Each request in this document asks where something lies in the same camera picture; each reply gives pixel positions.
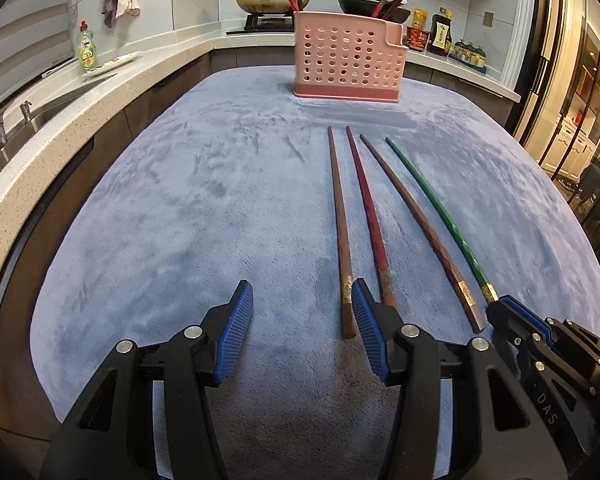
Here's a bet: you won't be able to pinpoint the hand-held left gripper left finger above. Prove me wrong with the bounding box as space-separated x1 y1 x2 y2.
39 280 255 480

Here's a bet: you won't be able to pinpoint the steel kitchen sink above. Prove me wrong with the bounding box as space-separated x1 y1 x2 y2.
0 72 118 181

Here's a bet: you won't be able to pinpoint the black gas stove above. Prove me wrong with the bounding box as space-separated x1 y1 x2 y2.
225 12 301 36

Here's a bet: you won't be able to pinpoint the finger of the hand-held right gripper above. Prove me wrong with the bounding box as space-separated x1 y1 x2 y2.
497 295 556 341
486 304 536 359

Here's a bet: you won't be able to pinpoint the white speckled kitchen countertop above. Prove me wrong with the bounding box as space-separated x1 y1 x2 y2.
0 30 523 341

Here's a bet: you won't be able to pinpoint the black framed glass partition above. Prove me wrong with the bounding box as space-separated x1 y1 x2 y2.
512 0 600 201

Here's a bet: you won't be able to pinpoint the grey-blue plush table cloth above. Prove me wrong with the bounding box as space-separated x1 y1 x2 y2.
30 65 600 480

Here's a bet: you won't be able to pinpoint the condiment jar set on tray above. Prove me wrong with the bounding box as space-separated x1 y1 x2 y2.
452 39 488 73

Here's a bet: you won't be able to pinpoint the window blinds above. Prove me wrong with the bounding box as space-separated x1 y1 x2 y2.
0 0 81 106

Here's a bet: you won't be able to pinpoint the pink perforated utensil holder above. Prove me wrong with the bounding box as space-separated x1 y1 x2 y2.
293 10 410 105

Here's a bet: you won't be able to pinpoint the large dark soy sauce bottle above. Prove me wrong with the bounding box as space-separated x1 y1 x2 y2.
426 7 453 56

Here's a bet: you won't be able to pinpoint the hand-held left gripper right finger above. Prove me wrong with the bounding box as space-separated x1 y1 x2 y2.
351 277 561 480

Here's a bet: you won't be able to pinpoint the black wok with lid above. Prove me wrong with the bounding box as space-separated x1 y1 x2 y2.
337 0 412 23

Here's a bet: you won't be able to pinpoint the green dish soap bottle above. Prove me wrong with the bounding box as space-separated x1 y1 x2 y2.
77 21 101 71

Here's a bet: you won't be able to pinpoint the white oval plate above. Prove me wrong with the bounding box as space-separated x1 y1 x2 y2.
82 51 143 77

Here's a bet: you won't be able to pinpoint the brown chopstick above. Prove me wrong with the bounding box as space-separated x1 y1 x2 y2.
327 126 358 339
360 134 487 334

